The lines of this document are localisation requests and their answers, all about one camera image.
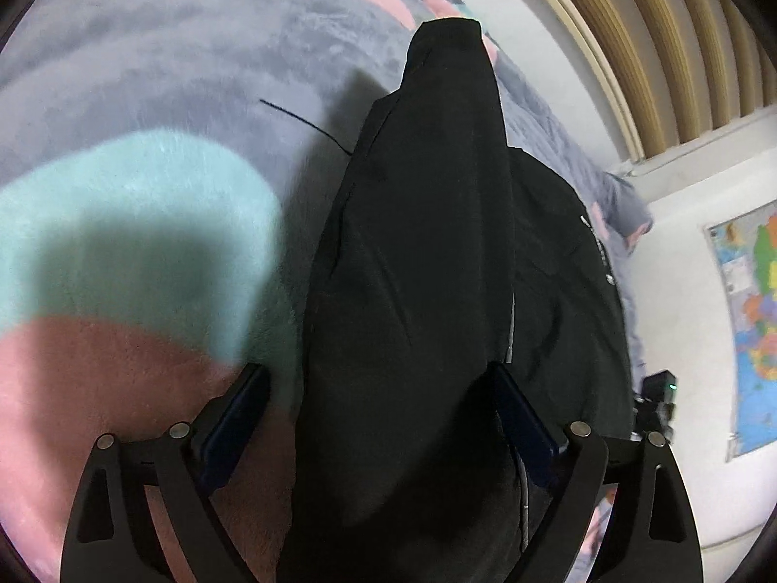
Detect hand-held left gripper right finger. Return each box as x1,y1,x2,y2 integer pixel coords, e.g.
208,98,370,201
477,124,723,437
489,361,705,583

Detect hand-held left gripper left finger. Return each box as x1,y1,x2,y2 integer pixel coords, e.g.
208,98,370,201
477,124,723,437
61,363,271,583

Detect black jacket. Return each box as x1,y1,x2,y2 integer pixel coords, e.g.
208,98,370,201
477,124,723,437
260,17,636,583

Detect grey pink plush pillow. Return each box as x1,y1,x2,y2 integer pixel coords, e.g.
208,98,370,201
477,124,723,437
586,171,655,256

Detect wooden slatted headboard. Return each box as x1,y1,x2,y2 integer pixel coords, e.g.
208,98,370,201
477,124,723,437
503,0,777,164

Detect pastel plush blanket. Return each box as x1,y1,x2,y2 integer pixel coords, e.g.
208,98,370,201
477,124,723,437
0,0,653,583

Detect wall map poster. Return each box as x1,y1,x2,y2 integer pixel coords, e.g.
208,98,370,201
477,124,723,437
703,199,777,463

